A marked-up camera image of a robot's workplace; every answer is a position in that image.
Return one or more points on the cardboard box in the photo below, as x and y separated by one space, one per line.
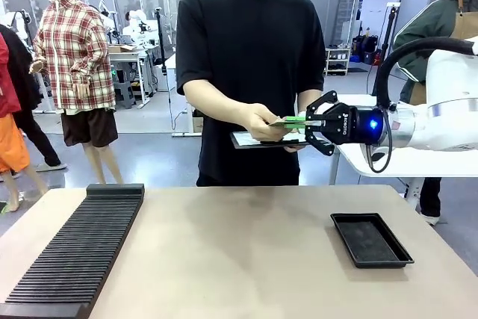
121 49

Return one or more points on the black plastic tray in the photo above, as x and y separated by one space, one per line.
373 240

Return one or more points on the person in red jacket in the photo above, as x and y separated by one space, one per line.
9 117

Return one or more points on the person's right forearm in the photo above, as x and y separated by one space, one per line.
216 104

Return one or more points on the person's left hand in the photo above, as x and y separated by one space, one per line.
297 148

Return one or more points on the black tripod pole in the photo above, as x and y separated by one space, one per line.
390 27

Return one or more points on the person in brown apron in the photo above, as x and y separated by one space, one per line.
429 27

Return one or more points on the grey step stool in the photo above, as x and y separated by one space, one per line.
123 89

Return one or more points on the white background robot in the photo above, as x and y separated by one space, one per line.
135 22

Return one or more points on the black tablet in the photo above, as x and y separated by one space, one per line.
254 140

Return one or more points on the black slotted PCB rack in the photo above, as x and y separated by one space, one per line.
74 259

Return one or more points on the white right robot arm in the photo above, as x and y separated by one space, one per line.
448 110

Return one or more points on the person in black clothes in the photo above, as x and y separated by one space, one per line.
26 83

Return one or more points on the person's left forearm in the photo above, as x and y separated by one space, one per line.
308 100

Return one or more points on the black camera stand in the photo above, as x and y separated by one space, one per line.
163 42

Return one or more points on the mannequin in plaid shirt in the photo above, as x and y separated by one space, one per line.
74 54

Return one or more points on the black bags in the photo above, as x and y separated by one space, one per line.
367 50

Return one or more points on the green PCB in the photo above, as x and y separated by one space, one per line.
295 121

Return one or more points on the person in black t-shirt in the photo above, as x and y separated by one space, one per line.
250 42

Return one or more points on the wooden shoe shelf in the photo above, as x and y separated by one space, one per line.
338 61

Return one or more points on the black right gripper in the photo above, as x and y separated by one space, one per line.
347 123

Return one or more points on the person's right hand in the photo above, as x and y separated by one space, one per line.
261 124

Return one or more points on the white workbench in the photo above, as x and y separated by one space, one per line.
128 58

